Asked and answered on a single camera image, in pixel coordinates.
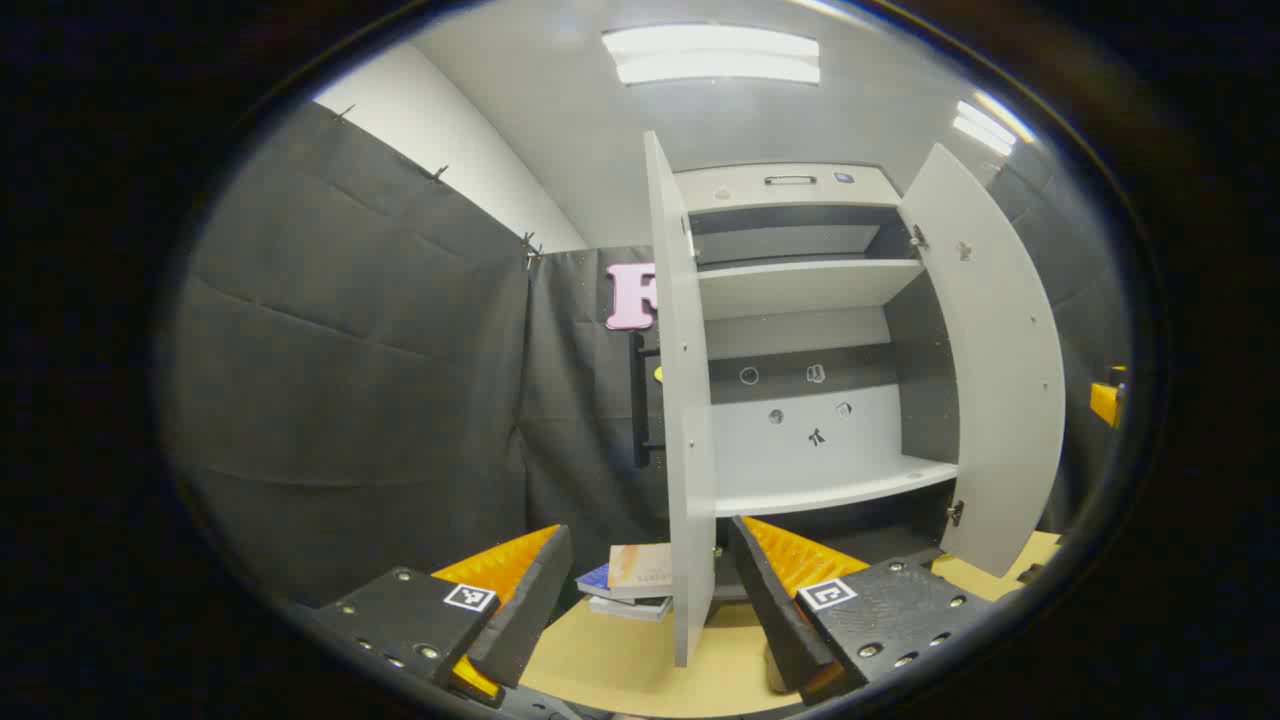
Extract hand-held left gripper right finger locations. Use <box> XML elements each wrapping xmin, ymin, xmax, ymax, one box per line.
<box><xmin>727</xmin><ymin>515</ymin><xmax>1001</xmax><ymax>706</ymax></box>

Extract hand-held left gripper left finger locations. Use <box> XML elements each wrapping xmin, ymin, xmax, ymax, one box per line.
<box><xmin>300</xmin><ymin>523</ymin><xmax>576</xmax><ymax>709</ymax></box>

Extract grey shoe cabinet door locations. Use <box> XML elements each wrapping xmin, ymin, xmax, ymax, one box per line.
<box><xmin>643</xmin><ymin>130</ymin><xmax>718</xmax><ymax>669</ymax></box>
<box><xmin>897</xmin><ymin>143</ymin><xmax>1066</xmax><ymax>579</ymax></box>

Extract grey shoe cabinet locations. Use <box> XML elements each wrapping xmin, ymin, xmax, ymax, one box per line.
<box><xmin>672</xmin><ymin>163</ymin><xmax>966</xmax><ymax>601</ymax></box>

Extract blue book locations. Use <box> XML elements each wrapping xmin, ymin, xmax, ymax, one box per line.
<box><xmin>576</xmin><ymin>563</ymin><xmax>673</xmax><ymax>603</ymax></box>

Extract white book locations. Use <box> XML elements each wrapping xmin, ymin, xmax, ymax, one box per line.
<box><xmin>588</xmin><ymin>595</ymin><xmax>673</xmax><ymax>623</ymax></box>

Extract black backdrop cloth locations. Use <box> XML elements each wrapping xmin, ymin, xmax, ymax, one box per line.
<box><xmin>165</xmin><ymin>100</ymin><xmax>1136</xmax><ymax>606</ymax></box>

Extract small ceiling light panel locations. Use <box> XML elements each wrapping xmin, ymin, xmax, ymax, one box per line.
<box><xmin>952</xmin><ymin>92</ymin><xmax>1036</xmax><ymax>156</ymax></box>

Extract large ceiling light panel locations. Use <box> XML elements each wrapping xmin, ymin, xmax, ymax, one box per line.
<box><xmin>602</xmin><ymin>25</ymin><xmax>821</xmax><ymax>86</ymax></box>

